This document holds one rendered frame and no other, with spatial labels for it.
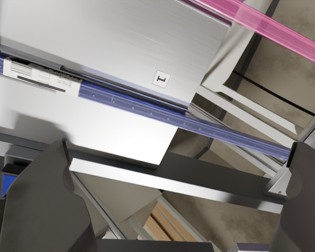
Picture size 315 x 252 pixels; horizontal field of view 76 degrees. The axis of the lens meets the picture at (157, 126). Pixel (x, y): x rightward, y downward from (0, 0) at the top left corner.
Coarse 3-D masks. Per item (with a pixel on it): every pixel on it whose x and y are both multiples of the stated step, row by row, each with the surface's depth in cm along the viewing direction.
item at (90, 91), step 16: (0, 64) 16; (80, 96) 19; (96, 96) 19; (112, 96) 19; (128, 96) 20; (144, 112) 20; (160, 112) 20; (176, 112) 21; (192, 128) 22; (208, 128) 22; (224, 128) 23; (240, 144) 24; (256, 144) 24; (272, 144) 25
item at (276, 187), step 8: (312, 128) 31; (304, 136) 32; (312, 136) 27; (312, 144) 27; (280, 168) 30; (288, 168) 29; (280, 176) 29; (288, 176) 29; (272, 184) 30; (280, 184) 30; (264, 192) 31; (272, 192) 31; (280, 192) 31
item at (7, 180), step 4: (4, 176) 18; (8, 176) 18; (12, 176) 19; (16, 176) 19; (4, 180) 19; (8, 180) 19; (12, 180) 19; (4, 184) 19; (8, 184) 19; (4, 188) 19; (4, 192) 19
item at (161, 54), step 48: (0, 0) 16; (48, 0) 16; (96, 0) 16; (144, 0) 17; (240, 0) 17; (0, 48) 17; (48, 48) 18; (96, 48) 18; (144, 48) 18; (192, 48) 19; (0, 96) 19; (48, 96) 20; (144, 96) 21; (192, 96) 21; (96, 144) 23; (144, 144) 24
